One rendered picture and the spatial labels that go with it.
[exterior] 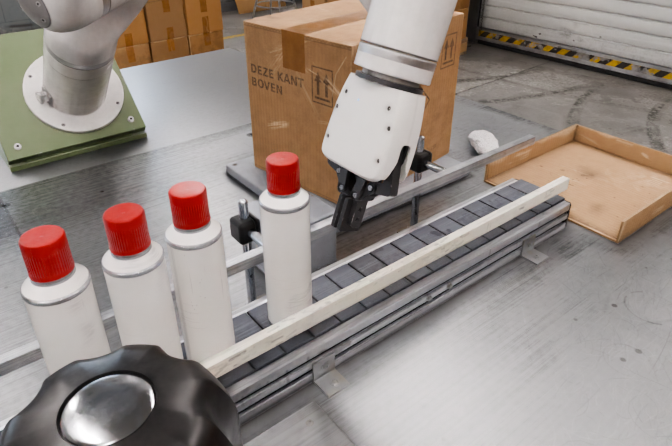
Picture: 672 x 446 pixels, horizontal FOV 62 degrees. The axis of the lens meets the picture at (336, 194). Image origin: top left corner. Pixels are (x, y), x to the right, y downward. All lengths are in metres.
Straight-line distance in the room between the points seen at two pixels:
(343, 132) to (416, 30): 0.13
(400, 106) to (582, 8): 4.40
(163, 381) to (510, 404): 0.51
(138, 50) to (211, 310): 3.42
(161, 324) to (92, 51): 0.64
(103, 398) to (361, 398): 0.47
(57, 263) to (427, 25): 0.39
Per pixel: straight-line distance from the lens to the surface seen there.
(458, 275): 0.78
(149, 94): 1.57
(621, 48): 4.82
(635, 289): 0.89
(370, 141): 0.58
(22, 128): 1.26
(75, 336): 0.51
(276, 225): 0.56
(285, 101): 0.94
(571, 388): 0.71
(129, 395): 0.20
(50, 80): 1.20
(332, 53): 0.84
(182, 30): 4.04
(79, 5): 0.92
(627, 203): 1.09
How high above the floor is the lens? 1.32
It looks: 29 degrees down
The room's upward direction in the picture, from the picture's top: straight up
